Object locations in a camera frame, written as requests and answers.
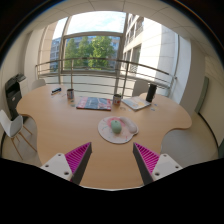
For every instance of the red and dark magazine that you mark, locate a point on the red and dark magazine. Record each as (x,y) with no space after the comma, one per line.
(94,103)

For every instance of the white open book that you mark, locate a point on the white open book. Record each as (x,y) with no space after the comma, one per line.
(136,103)

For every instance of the mint green computer mouse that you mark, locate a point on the mint green computer mouse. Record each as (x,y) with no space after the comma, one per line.
(116,127)

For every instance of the tall black speaker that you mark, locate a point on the tall black speaker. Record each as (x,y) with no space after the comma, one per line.
(151,92)

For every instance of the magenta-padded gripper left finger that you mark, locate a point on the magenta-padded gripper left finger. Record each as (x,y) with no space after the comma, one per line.
(56,165)

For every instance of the black printer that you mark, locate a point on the black printer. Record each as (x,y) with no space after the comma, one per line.
(14,96)

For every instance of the white chair with wooden legs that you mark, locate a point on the white chair with wooden legs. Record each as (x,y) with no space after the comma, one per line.
(11,126)

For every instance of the metal balcony railing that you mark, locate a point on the metal balcony railing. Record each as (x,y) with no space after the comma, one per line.
(100,59)

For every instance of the round pink-printed white mouse pad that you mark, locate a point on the round pink-printed white mouse pad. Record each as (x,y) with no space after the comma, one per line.
(106,133)

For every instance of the blue and black stapler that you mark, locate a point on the blue and black stapler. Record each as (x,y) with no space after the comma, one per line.
(56,90)

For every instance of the colourful printed cup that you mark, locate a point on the colourful printed cup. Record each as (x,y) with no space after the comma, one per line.
(70,94)

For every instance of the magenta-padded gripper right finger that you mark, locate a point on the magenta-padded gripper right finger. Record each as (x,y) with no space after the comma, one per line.
(165,165)

